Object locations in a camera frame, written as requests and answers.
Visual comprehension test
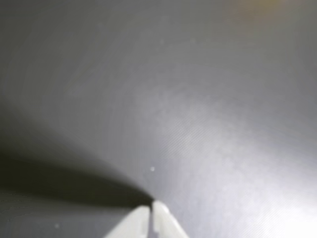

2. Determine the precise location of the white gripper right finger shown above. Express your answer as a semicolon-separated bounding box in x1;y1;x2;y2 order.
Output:
152;200;190;238

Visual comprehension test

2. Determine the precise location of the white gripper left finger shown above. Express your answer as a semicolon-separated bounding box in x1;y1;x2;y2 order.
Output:
103;204;151;238

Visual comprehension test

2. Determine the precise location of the black table mat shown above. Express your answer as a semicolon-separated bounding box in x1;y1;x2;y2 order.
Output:
0;0;317;238

